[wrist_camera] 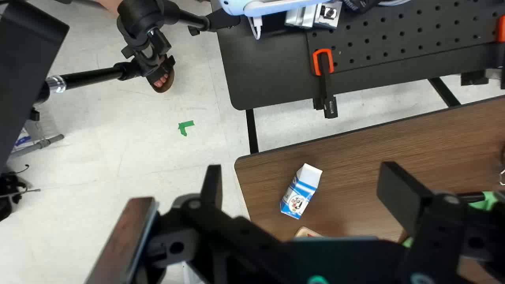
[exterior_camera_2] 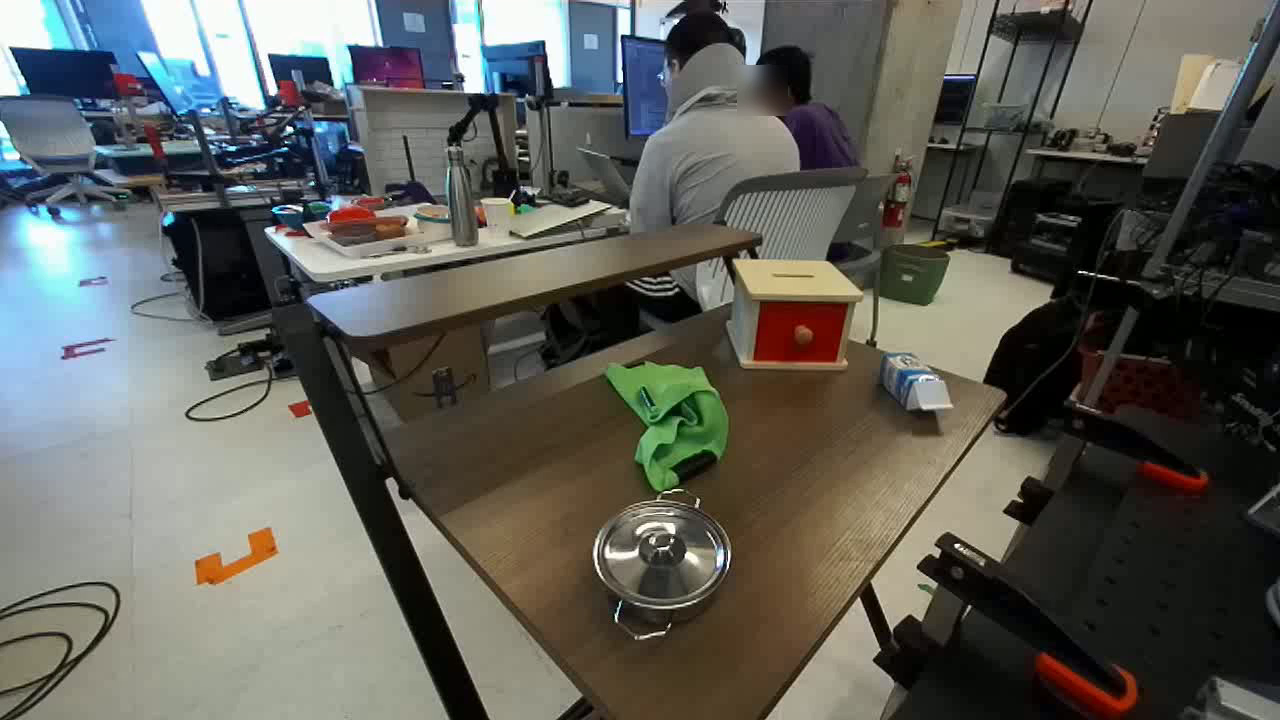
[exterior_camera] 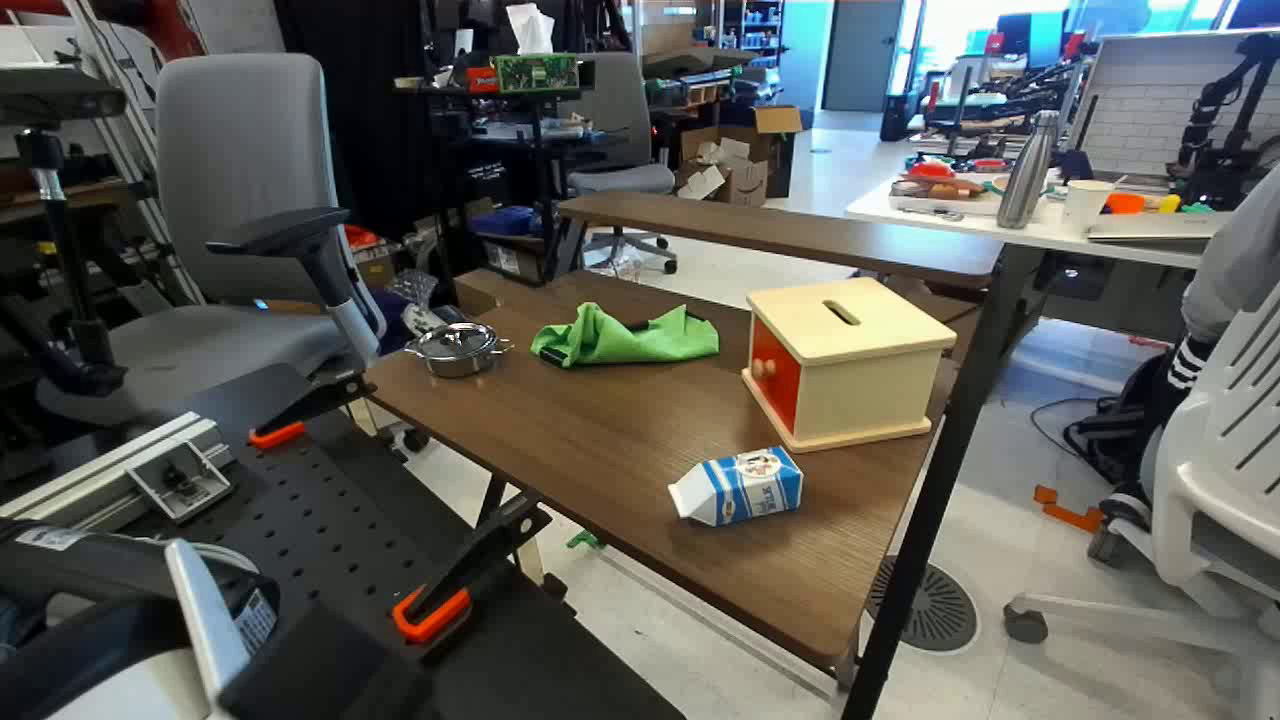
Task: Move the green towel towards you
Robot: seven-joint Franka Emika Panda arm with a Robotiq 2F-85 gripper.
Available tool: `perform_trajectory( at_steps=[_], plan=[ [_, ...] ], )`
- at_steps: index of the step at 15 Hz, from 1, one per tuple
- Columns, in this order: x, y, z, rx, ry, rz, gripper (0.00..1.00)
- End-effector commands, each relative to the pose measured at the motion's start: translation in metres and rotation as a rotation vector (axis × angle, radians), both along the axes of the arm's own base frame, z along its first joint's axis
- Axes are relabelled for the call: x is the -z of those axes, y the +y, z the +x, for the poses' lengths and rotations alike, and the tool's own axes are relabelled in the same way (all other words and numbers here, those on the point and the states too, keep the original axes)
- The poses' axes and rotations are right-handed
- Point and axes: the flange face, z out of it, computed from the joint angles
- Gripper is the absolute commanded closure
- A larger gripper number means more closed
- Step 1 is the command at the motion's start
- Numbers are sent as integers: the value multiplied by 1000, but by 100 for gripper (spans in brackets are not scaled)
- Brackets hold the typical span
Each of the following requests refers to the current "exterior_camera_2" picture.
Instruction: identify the green towel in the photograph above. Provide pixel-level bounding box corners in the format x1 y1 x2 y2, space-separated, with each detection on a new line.
599 357 735 498

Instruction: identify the raised wooden desk shelf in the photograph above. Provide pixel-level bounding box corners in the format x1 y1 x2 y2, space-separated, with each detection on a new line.
304 221 768 352

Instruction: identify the red and white box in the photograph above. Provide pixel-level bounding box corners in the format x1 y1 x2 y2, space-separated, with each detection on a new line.
723 256 866 375

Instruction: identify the white papers stack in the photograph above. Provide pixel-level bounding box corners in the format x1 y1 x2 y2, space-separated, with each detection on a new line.
506 198 614 243

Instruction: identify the cardboard box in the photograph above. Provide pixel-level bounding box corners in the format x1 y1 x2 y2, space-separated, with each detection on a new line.
356 322 495 424

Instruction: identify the steel pot with lid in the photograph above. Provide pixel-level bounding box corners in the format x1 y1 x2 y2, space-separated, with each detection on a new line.
586 493 741 649

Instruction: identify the person in white hoodie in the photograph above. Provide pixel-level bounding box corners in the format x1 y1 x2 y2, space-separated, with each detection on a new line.
625 8 804 324

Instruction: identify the grey mesh office chair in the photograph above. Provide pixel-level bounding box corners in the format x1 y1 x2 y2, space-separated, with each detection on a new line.
692 163 872 312

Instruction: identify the steel water bottle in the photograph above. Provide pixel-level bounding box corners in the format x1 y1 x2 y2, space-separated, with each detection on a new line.
440 141 479 251

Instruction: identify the white work table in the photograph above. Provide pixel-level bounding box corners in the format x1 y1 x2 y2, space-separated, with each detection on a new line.
260 198 633 292

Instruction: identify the blue and white pack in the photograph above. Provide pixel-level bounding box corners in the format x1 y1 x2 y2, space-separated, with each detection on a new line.
877 348 955 415

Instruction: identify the blue lit monitor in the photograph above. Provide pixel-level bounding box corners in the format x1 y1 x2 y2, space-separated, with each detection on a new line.
614 33 670 146

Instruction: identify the green storage bin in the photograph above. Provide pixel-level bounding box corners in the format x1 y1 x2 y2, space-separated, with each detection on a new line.
872 236 952 309

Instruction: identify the red fire extinguisher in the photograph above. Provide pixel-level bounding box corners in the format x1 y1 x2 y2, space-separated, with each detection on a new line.
877 156 919 236

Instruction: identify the red object stack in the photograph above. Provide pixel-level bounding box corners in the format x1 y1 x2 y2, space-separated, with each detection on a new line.
324 198 413 249

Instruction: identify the dark blue monitor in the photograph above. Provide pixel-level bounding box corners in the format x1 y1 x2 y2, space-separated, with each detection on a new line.
479 39 554 104

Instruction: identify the pink lit monitor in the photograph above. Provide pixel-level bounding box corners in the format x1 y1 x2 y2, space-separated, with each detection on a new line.
348 46 431 92

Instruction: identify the black power strip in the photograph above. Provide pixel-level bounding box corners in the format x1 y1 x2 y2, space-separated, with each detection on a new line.
200 334 293 384

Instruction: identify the black backpack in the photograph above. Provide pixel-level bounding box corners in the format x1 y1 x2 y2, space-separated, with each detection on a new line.
980 296 1087 441

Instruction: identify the metal shelf rack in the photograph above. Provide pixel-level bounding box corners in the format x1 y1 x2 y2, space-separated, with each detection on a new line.
930 0 1096 243

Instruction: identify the small dark monitor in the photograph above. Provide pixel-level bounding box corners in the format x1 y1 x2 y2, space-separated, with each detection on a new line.
265 54 337 97

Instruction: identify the red crate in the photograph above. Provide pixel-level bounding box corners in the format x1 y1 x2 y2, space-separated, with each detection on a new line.
1079 348 1212 424

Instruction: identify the aluminium pole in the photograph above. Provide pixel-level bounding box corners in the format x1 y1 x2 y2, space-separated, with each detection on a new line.
1076 0 1280 405

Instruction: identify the white office chair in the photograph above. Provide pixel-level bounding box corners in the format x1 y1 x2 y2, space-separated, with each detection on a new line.
0 92 125 216

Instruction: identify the wide dark monitor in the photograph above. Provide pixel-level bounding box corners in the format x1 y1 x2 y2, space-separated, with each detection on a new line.
9 46 119 104

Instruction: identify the black table leg frame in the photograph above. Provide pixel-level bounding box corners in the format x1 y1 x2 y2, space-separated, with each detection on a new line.
270 300 490 720

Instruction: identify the loose black floor cable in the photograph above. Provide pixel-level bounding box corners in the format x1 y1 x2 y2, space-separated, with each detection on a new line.
178 368 278 427

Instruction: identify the large black clamp orange handle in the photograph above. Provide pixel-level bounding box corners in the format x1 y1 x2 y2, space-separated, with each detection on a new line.
916 531 1145 720

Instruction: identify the small black clamp orange handle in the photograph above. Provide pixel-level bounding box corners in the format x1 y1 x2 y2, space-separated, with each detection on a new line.
1064 398 1216 501

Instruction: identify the coiled black floor cable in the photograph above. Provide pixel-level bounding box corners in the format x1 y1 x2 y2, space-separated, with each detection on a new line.
0 578 129 720

